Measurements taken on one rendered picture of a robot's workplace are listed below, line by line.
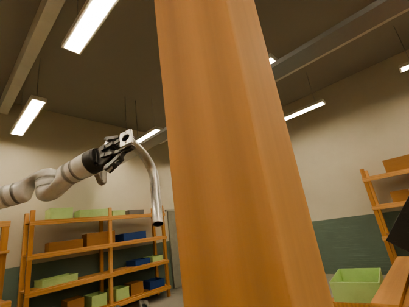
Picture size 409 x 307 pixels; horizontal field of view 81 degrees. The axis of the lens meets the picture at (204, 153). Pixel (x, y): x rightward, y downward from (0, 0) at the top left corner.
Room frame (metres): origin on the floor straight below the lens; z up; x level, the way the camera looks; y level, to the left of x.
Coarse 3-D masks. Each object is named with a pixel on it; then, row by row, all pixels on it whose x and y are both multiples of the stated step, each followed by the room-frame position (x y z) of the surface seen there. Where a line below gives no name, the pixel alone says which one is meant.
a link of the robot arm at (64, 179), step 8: (64, 168) 0.69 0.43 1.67; (56, 176) 0.70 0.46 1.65; (64, 176) 0.70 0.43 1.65; (72, 176) 0.70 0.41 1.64; (48, 184) 0.72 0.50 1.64; (56, 184) 0.71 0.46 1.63; (64, 184) 0.72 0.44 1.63; (72, 184) 0.74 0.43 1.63; (40, 192) 0.71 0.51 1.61; (48, 192) 0.72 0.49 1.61; (56, 192) 0.73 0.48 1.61; (64, 192) 0.76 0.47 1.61; (48, 200) 0.75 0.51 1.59
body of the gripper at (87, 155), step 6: (90, 150) 0.67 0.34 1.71; (96, 150) 0.70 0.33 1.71; (108, 150) 0.68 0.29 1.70; (84, 156) 0.67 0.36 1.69; (90, 156) 0.67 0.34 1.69; (96, 156) 0.69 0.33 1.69; (108, 156) 0.67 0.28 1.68; (84, 162) 0.67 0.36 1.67; (90, 162) 0.67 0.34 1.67; (96, 162) 0.68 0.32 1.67; (102, 162) 0.68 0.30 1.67; (108, 162) 0.69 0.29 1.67; (90, 168) 0.68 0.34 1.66; (96, 168) 0.69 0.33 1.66; (102, 168) 0.70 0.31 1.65
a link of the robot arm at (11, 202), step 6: (0, 186) 0.72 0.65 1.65; (6, 186) 0.71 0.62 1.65; (0, 192) 0.70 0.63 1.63; (6, 192) 0.71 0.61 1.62; (0, 198) 0.71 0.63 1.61; (6, 198) 0.71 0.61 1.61; (0, 204) 0.72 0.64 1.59; (6, 204) 0.72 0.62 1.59; (12, 204) 0.73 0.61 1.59; (18, 204) 0.75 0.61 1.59
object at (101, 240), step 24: (24, 216) 4.68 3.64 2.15; (48, 216) 4.72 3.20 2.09; (72, 216) 4.94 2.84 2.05; (96, 216) 5.31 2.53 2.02; (120, 216) 5.63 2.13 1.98; (144, 216) 6.12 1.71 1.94; (24, 240) 4.67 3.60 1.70; (72, 240) 4.97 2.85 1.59; (96, 240) 5.35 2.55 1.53; (120, 240) 5.89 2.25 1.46; (144, 240) 6.09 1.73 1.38; (24, 264) 4.69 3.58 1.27; (144, 264) 6.12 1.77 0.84; (24, 288) 4.39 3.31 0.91; (48, 288) 4.63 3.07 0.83; (120, 288) 6.08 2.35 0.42; (144, 288) 6.45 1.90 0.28; (168, 288) 6.54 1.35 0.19
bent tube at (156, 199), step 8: (120, 136) 0.66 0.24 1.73; (128, 136) 0.67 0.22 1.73; (120, 144) 0.65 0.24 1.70; (128, 144) 0.64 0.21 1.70; (136, 144) 0.68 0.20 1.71; (136, 152) 0.70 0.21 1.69; (144, 152) 0.72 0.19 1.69; (144, 160) 0.73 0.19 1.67; (152, 160) 0.75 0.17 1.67; (152, 168) 0.74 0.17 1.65; (152, 176) 0.74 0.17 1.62; (152, 184) 0.73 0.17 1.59; (152, 192) 0.72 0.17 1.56; (160, 192) 0.73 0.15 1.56; (152, 200) 0.71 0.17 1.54; (160, 200) 0.71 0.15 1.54; (152, 208) 0.70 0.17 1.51; (160, 208) 0.70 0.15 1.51; (152, 216) 0.69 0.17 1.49; (160, 216) 0.68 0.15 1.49; (160, 224) 0.70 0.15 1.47
